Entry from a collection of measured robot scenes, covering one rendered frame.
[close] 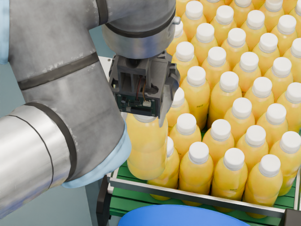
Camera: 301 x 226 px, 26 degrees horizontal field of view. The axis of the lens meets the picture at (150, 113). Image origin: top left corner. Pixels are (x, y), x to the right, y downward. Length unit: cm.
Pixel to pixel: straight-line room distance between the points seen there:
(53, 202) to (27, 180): 186
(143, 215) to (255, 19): 59
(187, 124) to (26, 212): 125
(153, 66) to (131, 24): 14
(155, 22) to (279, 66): 73
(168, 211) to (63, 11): 52
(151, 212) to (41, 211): 139
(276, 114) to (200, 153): 18
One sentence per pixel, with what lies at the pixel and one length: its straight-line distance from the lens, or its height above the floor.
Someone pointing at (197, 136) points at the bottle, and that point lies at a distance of 136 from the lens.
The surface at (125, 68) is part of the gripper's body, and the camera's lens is 79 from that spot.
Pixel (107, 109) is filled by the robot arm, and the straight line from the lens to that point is 68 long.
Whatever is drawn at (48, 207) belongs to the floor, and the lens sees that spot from 247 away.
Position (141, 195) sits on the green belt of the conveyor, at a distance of 147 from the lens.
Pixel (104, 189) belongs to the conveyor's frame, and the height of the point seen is 90.
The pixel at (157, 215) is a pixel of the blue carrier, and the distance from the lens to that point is 110.
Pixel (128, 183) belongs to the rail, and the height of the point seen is 98.
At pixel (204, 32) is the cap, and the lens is 147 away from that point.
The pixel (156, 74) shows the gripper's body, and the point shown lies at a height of 153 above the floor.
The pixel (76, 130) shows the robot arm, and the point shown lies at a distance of 65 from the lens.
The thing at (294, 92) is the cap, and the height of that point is 110.
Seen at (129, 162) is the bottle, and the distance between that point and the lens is 111.
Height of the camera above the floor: 222
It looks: 57 degrees down
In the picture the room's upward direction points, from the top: straight up
